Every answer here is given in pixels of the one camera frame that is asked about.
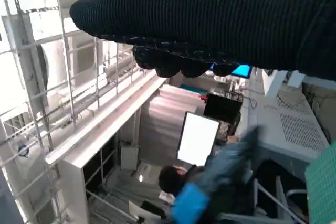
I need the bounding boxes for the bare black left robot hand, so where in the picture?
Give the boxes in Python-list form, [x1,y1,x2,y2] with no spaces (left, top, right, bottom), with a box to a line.
[167,125,264,224]

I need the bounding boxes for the white screen monitor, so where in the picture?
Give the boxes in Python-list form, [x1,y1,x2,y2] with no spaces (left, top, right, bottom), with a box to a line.
[177,111,221,167]

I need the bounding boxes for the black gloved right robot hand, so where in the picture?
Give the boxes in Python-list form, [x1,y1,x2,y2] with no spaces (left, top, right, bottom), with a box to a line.
[69,0,336,81]

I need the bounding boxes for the white shelf unit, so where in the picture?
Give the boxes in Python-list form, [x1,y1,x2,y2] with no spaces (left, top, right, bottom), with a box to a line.
[45,77,169,224]

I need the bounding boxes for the black screen monitor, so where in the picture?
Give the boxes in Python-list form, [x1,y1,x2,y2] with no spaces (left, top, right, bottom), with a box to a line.
[203,93,244,124]

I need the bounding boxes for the blue screen monitor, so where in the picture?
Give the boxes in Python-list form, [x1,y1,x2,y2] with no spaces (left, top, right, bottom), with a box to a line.
[209,62,253,79]

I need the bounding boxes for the person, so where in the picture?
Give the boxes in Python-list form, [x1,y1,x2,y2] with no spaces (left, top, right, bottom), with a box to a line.
[158,165,198,201]

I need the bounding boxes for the white metal railing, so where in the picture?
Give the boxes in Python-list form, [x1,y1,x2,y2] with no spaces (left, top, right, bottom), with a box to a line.
[0,0,169,224]

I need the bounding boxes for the white perforated metal cabinet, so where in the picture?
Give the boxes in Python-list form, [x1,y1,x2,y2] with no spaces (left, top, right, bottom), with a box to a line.
[256,84,331,162]

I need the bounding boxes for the green cutting mat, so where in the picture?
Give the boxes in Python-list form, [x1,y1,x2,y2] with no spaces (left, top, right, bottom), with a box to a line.
[304,140,336,224]

